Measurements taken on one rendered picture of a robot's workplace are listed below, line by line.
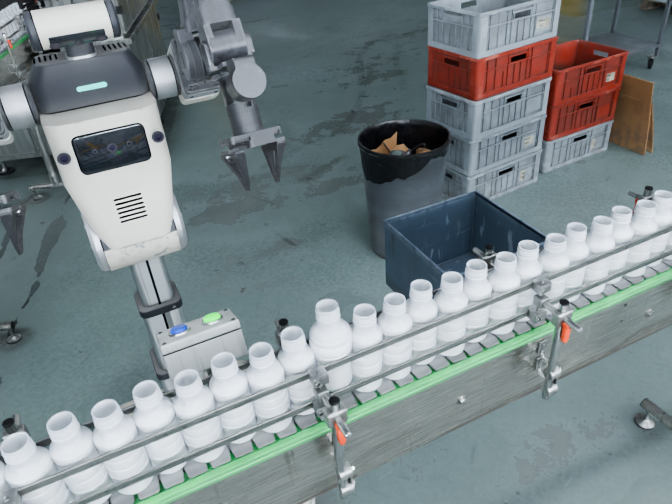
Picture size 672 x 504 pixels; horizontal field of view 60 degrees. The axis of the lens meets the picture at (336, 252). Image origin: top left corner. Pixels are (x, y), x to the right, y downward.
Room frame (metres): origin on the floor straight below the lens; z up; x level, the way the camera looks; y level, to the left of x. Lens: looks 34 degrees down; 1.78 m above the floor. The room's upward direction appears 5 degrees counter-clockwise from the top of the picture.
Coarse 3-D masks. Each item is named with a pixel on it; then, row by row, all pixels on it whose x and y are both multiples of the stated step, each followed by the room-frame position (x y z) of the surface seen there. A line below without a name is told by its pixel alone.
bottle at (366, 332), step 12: (360, 312) 0.74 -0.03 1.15; (372, 312) 0.73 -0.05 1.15; (360, 324) 0.71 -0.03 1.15; (372, 324) 0.71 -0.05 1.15; (360, 336) 0.70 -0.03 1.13; (372, 336) 0.70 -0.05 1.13; (360, 348) 0.69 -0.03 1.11; (360, 360) 0.69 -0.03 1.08; (372, 360) 0.69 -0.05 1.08; (360, 372) 0.69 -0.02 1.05; (372, 372) 0.69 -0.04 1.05; (372, 384) 0.69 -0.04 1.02
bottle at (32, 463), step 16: (16, 432) 0.53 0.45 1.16; (0, 448) 0.51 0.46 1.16; (16, 448) 0.52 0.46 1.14; (32, 448) 0.51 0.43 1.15; (16, 464) 0.49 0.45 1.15; (32, 464) 0.50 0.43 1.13; (48, 464) 0.51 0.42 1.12; (16, 480) 0.49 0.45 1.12; (32, 480) 0.49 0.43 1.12; (32, 496) 0.49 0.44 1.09; (48, 496) 0.49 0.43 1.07; (64, 496) 0.51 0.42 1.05
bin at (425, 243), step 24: (408, 216) 1.38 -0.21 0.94; (432, 216) 1.41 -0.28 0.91; (456, 216) 1.44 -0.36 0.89; (480, 216) 1.44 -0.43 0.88; (504, 216) 1.35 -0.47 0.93; (408, 240) 1.24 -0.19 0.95; (432, 240) 1.41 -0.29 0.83; (456, 240) 1.45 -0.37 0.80; (480, 240) 1.43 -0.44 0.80; (504, 240) 1.34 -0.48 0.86; (408, 264) 1.24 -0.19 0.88; (432, 264) 1.13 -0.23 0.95; (456, 264) 1.41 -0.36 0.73; (408, 288) 1.24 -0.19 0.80; (432, 288) 1.13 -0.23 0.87
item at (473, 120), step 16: (544, 80) 3.18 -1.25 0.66; (432, 96) 3.22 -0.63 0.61; (448, 96) 3.11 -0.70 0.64; (496, 96) 2.99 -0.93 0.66; (512, 96) 3.06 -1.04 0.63; (528, 96) 3.14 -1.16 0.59; (544, 96) 3.20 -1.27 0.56; (432, 112) 3.22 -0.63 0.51; (448, 112) 3.10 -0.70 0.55; (464, 112) 2.99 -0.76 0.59; (480, 112) 2.94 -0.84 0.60; (496, 112) 3.01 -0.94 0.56; (512, 112) 3.08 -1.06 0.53; (528, 112) 3.14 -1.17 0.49; (544, 112) 3.21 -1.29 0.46; (448, 128) 3.09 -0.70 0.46; (464, 128) 2.99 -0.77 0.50; (480, 128) 2.96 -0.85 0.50; (496, 128) 3.01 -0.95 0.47
